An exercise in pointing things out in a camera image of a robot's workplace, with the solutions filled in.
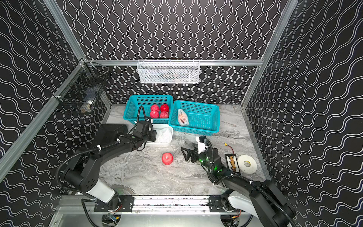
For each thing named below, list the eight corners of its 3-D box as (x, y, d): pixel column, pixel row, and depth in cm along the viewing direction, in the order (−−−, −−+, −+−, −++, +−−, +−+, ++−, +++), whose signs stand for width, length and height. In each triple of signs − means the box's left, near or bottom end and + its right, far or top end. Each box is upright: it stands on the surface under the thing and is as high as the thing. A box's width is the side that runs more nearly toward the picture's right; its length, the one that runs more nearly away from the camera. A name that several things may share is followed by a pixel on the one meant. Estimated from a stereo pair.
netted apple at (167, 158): (167, 167, 89) (166, 163, 84) (161, 160, 92) (160, 156, 87) (174, 161, 92) (174, 157, 86) (168, 155, 95) (167, 150, 89)
